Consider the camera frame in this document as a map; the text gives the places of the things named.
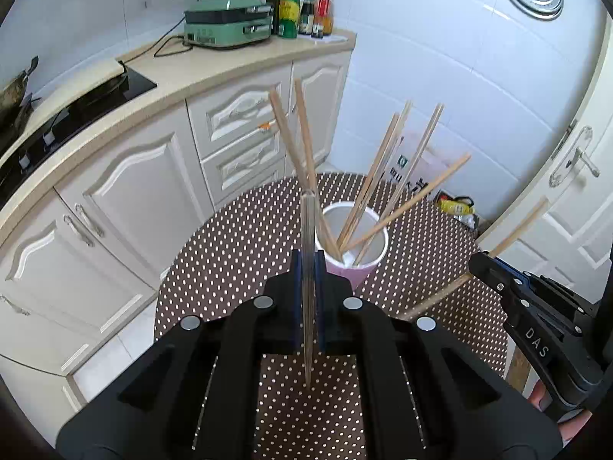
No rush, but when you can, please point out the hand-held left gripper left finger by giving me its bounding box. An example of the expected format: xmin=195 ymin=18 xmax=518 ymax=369
xmin=56 ymin=249 xmax=305 ymax=460

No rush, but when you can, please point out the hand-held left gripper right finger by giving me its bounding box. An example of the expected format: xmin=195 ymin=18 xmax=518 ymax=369
xmin=313 ymin=249 xmax=562 ymax=460

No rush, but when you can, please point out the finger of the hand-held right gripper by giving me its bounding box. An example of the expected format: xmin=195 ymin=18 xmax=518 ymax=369
xmin=468 ymin=250 xmax=582 ymax=341
xmin=493 ymin=256 xmax=602 ymax=319

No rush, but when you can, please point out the pink cup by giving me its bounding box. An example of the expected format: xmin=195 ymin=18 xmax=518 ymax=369
xmin=318 ymin=201 xmax=390 ymax=293

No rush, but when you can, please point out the single wooden chopstick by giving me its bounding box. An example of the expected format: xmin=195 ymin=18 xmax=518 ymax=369
xmin=302 ymin=191 xmax=317 ymax=388
xmin=397 ymin=197 xmax=549 ymax=322

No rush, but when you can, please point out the bunch of wooden chopsticks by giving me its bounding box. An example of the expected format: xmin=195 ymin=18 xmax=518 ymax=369
xmin=268 ymin=79 xmax=472 ymax=266

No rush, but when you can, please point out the person's right hand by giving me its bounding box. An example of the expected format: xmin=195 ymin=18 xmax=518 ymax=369
xmin=527 ymin=381 xmax=592 ymax=447

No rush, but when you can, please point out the dark tote bag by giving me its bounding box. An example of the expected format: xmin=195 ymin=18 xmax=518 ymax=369
xmin=436 ymin=192 xmax=480 ymax=231

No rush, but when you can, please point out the white panel door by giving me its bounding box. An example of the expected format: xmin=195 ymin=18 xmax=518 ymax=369
xmin=476 ymin=10 xmax=613 ymax=307

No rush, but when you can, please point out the brown polka dot tablecloth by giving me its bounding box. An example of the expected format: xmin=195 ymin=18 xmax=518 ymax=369
xmin=153 ymin=171 xmax=511 ymax=460

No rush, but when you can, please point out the white cardboard box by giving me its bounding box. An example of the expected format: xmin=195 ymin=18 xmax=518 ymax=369
xmin=371 ymin=127 xmax=448 ymax=202

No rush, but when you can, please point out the cream cabinet drawer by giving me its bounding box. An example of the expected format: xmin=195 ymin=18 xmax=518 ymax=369
xmin=198 ymin=127 xmax=288 ymax=208
xmin=187 ymin=64 xmax=294 ymax=156

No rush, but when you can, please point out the narrow cream cabinet door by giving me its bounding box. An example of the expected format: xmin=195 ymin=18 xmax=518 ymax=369
xmin=287 ymin=50 xmax=351 ymax=178

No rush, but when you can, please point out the beige kitchen countertop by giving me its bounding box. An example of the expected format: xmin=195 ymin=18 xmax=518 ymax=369
xmin=0 ymin=29 xmax=357 ymax=245

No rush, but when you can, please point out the green electric grill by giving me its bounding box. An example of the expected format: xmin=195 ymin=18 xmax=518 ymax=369
xmin=183 ymin=0 xmax=273 ymax=50

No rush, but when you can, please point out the green yellow label bottle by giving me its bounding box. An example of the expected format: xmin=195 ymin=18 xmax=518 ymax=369
xmin=279 ymin=0 xmax=301 ymax=39

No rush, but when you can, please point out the black glass gas stove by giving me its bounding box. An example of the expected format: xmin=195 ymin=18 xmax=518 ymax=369
xmin=0 ymin=69 xmax=158 ymax=197

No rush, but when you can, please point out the orange red sauce bottle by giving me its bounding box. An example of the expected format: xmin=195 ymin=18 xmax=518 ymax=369
xmin=313 ymin=0 xmax=334 ymax=36

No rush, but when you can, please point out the dark sauce bottle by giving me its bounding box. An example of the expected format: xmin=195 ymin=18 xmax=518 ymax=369
xmin=299 ymin=0 xmax=317 ymax=35

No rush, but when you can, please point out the dark olive oil bottle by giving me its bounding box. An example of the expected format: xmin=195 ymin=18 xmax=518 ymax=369
xmin=266 ymin=0 xmax=284 ymax=35

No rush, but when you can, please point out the metal wok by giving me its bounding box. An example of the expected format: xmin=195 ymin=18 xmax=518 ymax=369
xmin=0 ymin=56 xmax=40 ymax=140

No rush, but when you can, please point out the silver door handle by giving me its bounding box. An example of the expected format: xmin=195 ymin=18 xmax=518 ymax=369
xmin=548 ymin=125 xmax=600 ymax=189

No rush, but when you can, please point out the black power cable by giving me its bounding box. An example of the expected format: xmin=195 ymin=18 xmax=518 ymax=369
xmin=117 ymin=16 xmax=192 ymax=75

